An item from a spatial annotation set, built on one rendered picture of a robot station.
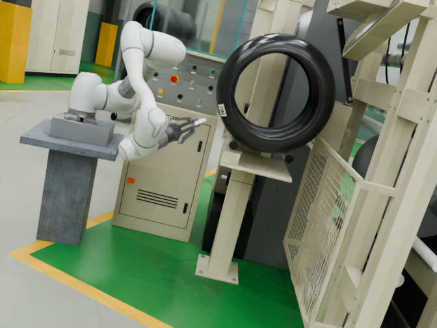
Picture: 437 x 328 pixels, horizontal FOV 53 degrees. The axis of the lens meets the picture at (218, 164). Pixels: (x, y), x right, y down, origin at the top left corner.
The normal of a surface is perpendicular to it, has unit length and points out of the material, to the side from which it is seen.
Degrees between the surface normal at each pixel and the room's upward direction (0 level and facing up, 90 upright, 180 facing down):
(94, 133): 90
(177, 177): 90
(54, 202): 90
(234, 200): 90
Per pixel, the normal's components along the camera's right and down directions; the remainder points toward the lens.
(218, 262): -0.04, 0.25
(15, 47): 0.89, 0.31
